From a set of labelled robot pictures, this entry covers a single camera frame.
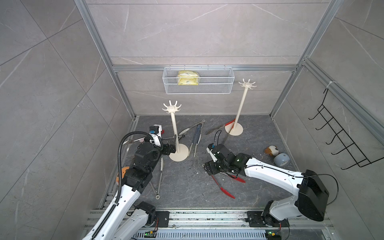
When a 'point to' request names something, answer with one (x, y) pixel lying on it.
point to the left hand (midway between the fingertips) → (166, 133)
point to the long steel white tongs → (157, 196)
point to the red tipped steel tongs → (235, 178)
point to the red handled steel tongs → (233, 122)
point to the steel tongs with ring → (185, 130)
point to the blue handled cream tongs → (196, 139)
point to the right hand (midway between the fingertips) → (210, 165)
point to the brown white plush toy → (272, 150)
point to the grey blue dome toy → (282, 159)
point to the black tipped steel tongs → (179, 137)
